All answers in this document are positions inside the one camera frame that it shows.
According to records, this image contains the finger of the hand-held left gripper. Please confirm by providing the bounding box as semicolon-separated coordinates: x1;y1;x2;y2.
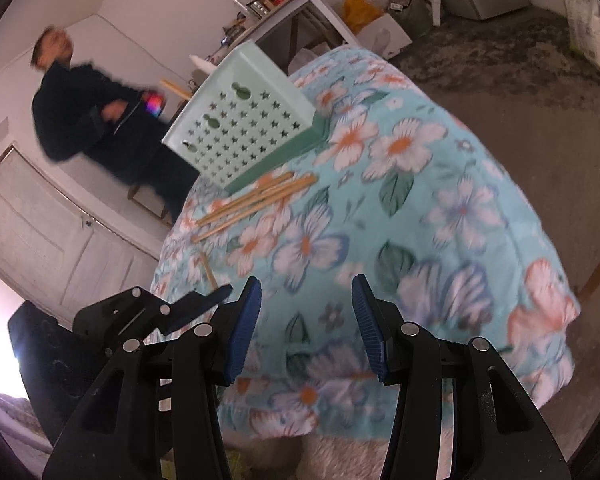
74;284;233;350

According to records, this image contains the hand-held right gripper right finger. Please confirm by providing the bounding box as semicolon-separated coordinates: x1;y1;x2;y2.
351;273;571;480

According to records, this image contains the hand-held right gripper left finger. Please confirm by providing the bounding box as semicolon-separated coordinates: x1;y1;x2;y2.
42;276;263;480

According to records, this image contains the single wooden chopstick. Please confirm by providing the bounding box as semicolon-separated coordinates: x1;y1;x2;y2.
200;255;220;292
160;78;193;100

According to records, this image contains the pile of wooden chopsticks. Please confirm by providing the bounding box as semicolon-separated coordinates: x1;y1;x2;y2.
190;171;318;245

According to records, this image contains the mint green utensil holder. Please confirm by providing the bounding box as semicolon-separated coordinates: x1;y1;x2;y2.
161;40;331;196

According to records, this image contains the white ceramic spoon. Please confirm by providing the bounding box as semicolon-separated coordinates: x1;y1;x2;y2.
189;54;221;73

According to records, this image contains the floral blue blanket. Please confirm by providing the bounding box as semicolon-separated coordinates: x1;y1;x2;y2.
150;44;581;441

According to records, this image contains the beige fleece cover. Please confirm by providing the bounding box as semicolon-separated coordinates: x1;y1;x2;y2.
220;430;456;480

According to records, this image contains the white panel door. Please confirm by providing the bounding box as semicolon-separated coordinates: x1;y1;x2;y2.
0;145;161;311

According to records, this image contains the white open carton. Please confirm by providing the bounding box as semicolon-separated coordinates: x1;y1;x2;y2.
355;10;413;61

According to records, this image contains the white table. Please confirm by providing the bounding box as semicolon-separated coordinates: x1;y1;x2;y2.
190;0;363;76

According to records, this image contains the yellow plastic bag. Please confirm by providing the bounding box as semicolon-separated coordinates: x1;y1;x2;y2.
341;0;383;33

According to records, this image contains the olive green bag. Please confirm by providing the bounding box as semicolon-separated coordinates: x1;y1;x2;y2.
387;0;436;36

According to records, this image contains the green white bag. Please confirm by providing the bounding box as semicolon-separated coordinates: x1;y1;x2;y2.
550;0;600;76

